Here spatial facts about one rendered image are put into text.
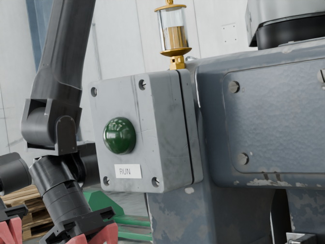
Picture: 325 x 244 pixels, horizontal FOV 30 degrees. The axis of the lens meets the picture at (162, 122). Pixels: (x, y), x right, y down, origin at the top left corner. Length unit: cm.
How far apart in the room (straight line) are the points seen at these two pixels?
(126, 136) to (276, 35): 18
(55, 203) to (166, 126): 46
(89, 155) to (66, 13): 22
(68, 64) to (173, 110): 46
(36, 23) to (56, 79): 862
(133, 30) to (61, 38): 729
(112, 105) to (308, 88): 15
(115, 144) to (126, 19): 783
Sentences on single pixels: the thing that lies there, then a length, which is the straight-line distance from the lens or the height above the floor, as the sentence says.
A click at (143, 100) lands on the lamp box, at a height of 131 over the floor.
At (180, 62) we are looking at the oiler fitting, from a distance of 53.
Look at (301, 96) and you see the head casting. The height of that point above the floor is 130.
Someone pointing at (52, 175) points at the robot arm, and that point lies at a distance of 89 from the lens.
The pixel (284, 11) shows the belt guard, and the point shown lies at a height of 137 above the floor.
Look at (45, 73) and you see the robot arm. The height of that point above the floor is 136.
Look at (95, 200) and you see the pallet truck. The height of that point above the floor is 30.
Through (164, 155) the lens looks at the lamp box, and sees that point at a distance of 45.
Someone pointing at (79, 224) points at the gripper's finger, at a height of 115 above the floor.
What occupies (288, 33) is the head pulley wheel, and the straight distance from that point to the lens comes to 56.
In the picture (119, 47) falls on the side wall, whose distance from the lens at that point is 842.
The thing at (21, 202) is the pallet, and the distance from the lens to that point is 625.
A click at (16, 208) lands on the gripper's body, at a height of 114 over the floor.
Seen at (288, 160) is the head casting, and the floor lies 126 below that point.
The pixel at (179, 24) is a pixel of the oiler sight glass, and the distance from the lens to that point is 53.
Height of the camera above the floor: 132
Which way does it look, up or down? 3 degrees down
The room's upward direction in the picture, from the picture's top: 8 degrees counter-clockwise
